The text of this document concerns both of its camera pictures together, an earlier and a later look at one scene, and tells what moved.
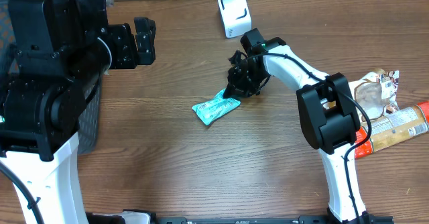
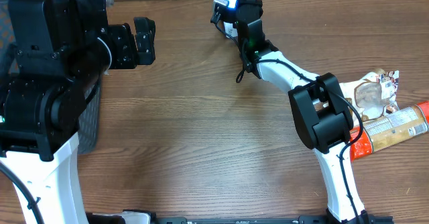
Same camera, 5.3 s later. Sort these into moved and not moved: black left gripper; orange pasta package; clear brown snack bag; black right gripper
Moved: black right gripper
Not moved: black left gripper; clear brown snack bag; orange pasta package
